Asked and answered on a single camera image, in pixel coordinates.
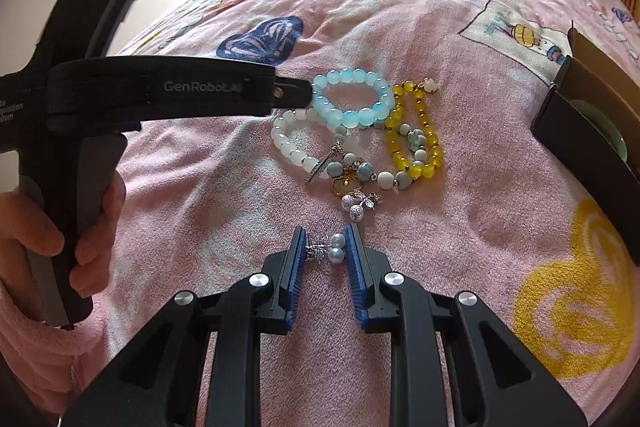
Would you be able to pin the silver ball charm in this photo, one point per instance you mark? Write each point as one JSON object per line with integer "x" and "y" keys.
{"x": 357, "y": 203}

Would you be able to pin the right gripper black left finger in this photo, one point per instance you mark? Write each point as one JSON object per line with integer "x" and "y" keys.
{"x": 156, "y": 379}

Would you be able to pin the grey pearl earring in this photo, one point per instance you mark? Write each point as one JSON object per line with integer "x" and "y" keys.
{"x": 332, "y": 250}

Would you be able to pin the green jade bangle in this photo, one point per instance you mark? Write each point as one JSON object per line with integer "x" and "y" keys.
{"x": 604, "y": 126}

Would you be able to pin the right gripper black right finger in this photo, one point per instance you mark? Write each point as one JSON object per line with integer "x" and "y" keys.
{"x": 454, "y": 362}

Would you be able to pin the pink patterned blanket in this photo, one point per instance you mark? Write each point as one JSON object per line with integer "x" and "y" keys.
{"x": 208, "y": 200}

